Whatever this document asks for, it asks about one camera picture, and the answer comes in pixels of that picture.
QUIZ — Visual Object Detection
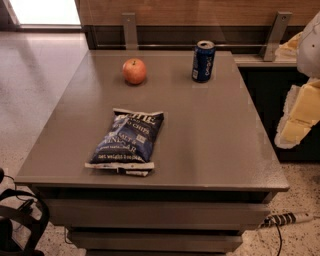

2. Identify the grey drawer cabinet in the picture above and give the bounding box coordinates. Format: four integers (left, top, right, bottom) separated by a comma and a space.
17, 51, 289, 256

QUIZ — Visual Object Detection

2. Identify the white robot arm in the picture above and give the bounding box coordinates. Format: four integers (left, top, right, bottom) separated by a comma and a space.
274, 12, 320, 149

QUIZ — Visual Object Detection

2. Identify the left metal bracket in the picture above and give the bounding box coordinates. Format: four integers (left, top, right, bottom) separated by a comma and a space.
122, 12, 138, 50

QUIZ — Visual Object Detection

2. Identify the blue pepsi can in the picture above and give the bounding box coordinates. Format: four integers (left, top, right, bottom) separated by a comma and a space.
192, 40, 215, 83

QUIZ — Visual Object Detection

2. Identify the black power cable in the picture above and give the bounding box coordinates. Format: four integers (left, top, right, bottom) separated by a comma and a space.
273, 223, 284, 256

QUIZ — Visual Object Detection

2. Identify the metal bracket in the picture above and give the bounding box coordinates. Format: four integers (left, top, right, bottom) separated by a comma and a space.
122, 12, 138, 50
260, 11, 292, 62

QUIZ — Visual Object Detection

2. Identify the red apple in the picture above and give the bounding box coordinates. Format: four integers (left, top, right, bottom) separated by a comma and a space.
122, 58, 147, 85

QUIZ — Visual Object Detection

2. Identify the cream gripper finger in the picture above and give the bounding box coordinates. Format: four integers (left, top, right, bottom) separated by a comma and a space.
274, 79, 320, 149
275, 32, 302, 60

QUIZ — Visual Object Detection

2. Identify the white power strip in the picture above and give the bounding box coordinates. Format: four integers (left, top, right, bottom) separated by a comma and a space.
260, 212, 314, 228

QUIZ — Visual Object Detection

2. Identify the black chair base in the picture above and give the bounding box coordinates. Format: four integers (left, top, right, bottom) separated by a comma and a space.
0, 167, 51, 256

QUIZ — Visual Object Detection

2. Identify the right metal bracket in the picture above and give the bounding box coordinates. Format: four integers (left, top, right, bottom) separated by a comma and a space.
260, 11, 292, 62

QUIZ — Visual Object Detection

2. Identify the blue chips bag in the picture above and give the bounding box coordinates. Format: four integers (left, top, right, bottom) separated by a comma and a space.
85, 108, 164, 177

